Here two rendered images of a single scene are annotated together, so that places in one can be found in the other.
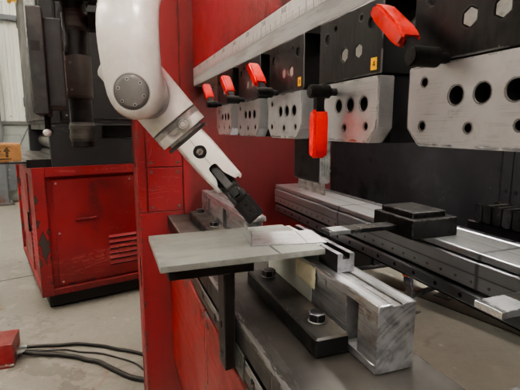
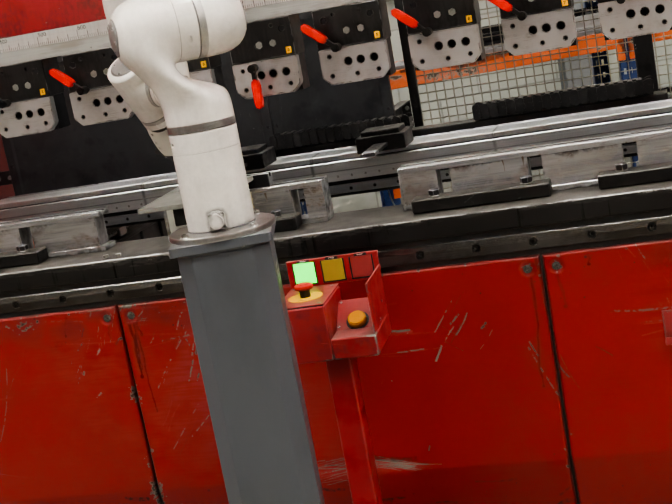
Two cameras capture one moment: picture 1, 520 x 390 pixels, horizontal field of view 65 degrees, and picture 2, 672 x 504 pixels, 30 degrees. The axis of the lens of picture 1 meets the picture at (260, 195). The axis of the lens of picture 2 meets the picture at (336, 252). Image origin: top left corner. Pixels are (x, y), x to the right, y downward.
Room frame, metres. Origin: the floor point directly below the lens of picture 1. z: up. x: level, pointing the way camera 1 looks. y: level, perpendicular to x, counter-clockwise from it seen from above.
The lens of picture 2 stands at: (-1.14, 2.11, 1.38)
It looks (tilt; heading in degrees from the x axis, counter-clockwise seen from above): 12 degrees down; 306
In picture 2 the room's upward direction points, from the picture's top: 10 degrees counter-clockwise
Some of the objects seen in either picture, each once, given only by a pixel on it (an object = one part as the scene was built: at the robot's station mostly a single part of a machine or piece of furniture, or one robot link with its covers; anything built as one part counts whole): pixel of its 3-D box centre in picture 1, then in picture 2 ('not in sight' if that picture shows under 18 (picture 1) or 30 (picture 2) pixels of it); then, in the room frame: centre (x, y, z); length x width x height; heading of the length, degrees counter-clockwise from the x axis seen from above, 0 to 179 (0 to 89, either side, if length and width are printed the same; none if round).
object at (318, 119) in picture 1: (322, 121); (257, 86); (0.56, -0.08, 1.20); 0.04 x 0.02 x 0.10; 110
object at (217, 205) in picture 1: (228, 215); (13, 241); (1.25, 0.10, 0.92); 0.50 x 0.06 x 0.10; 20
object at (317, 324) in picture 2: not in sight; (331, 307); (0.34, 0.10, 0.75); 0.20 x 0.16 x 0.18; 22
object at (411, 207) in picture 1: (383, 221); (237, 163); (0.79, -0.24, 1.01); 0.26 x 0.12 x 0.05; 110
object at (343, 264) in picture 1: (316, 245); (229, 184); (0.71, -0.10, 0.99); 0.20 x 0.03 x 0.03; 20
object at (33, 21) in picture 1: (49, 69); not in sight; (1.67, 0.83, 1.42); 0.45 x 0.12 x 0.36; 25
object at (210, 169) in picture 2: not in sight; (212, 180); (0.29, 0.44, 1.09); 0.19 x 0.19 x 0.18
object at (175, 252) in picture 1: (232, 244); (197, 194); (0.68, 0.05, 1.00); 0.26 x 0.18 x 0.01; 110
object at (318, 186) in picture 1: (311, 165); not in sight; (0.73, -0.09, 1.13); 0.10 x 0.02 x 0.10; 20
